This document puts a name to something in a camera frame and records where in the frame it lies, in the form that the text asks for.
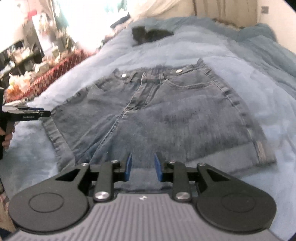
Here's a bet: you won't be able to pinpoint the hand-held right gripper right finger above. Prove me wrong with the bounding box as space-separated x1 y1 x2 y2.
154 152 241 201

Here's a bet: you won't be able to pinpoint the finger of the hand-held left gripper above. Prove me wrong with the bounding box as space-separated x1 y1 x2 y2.
2 105 45 113
13 110 52 121

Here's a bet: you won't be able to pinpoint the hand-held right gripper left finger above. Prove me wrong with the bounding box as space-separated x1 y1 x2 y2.
55 152 133 202

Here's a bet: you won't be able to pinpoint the blue denim shorts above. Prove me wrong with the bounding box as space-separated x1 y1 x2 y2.
43 58 277 172

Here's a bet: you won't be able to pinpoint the person's left hand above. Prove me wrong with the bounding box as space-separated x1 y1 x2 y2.
0 128 15 149

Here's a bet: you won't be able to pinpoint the table with red patterned cloth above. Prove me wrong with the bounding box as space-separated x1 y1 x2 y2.
5 49 97 105

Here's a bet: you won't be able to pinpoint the refrigerator with magnets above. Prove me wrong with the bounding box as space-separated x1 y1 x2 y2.
22 13 50 61

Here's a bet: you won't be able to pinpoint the green patterned curtain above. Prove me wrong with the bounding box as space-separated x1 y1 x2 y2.
54 0 130 30

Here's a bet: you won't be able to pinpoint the dark pillow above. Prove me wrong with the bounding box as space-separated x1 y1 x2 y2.
110 17 132 29

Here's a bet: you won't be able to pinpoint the blue fleece blanket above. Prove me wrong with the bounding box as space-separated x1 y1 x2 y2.
0 15 296 239

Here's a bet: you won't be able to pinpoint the white sheer curtain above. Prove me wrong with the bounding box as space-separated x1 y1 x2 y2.
128 0 195 20

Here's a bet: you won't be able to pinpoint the beige curtain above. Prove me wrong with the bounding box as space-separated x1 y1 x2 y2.
192 0 258 27

